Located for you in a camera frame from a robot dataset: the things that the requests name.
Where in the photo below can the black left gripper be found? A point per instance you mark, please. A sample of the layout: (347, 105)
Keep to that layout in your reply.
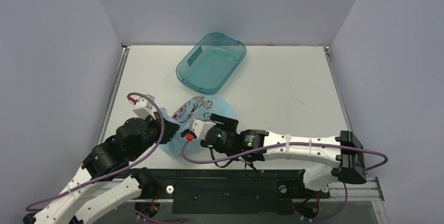
(170, 130)

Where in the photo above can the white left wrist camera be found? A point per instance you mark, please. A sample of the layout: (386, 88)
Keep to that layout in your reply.
(142, 106)

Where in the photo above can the teal transparent plastic tray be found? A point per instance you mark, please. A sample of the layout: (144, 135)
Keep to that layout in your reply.
(210, 63)

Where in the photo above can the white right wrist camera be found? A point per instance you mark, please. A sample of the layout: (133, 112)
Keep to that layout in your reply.
(199, 128)

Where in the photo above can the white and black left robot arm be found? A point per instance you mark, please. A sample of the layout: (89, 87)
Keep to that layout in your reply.
(104, 180)

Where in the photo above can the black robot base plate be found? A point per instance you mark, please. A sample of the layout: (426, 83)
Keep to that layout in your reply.
(221, 191)

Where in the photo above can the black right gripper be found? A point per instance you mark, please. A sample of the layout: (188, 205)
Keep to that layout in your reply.
(224, 122)

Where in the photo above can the light blue plastic bag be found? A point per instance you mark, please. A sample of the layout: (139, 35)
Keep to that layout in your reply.
(198, 107)

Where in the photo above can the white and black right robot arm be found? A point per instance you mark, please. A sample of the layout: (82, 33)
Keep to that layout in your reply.
(336, 158)

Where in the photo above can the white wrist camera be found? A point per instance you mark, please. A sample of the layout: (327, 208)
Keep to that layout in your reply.
(142, 106)
(199, 128)

